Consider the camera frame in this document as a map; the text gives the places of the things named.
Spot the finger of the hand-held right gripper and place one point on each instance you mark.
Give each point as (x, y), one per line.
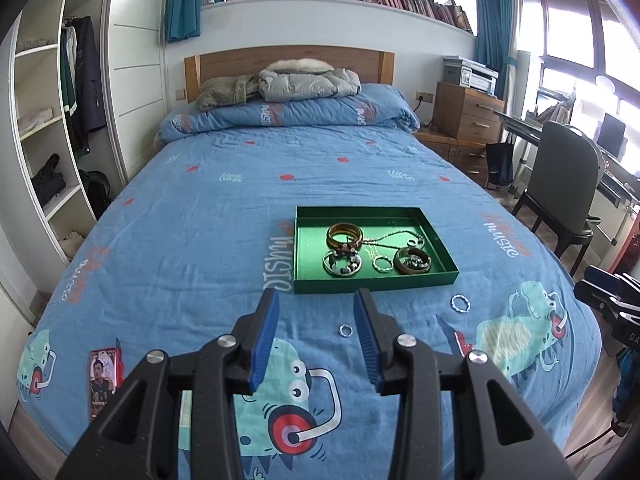
(595, 295)
(600, 275)

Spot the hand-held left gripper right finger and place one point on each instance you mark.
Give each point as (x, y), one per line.
(370, 345)

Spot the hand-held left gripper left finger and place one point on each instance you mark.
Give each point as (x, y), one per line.
(262, 345)

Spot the green jewelry tray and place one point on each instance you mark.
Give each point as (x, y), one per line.
(375, 284)

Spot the amber bangle with white tag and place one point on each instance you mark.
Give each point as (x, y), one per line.
(397, 266)

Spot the wide amber bangle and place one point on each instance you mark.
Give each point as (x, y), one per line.
(331, 234)

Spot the person's right hand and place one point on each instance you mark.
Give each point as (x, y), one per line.
(627, 377)

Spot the dark chair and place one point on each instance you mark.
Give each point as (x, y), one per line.
(560, 170)

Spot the black monitor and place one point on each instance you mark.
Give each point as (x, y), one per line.
(611, 130)

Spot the blue dinosaur bedspread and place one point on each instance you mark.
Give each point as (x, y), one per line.
(200, 210)

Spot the black tote bag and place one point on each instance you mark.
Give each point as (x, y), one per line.
(500, 160)

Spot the red photo card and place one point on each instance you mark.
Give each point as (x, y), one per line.
(102, 385)

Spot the grey desk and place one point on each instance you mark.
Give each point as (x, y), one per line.
(522, 127)

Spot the wooden bedside table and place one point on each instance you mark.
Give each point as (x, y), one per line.
(465, 155)

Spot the round white lamp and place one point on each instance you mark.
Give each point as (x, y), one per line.
(607, 85)

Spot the wooden drawer cabinet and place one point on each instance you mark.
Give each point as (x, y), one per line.
(475, 115)

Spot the white printer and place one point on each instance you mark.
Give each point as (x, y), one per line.
(475, 77)

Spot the folded blue quilt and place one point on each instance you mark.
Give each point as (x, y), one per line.
(300, 110)

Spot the olive fleece garment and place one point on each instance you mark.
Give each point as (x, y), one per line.
(225, 92)

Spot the long teal curtain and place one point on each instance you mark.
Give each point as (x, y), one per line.
(492, 35)

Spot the grey down jacket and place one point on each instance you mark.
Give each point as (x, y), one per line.
(305, 85)

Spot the black folded clothing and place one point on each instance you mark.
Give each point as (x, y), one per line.
(47, 182)

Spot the wooden headboard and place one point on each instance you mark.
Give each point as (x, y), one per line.
(225, 62)

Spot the white open wardrobe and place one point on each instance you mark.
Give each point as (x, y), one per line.
(137, 85)

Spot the hanging dark clothes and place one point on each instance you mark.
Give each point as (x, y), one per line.
(87, 85)

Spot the short teal curtain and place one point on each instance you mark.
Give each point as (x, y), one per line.
(182, 0)

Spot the wall socket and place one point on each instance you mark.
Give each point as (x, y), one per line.
(425, 96)

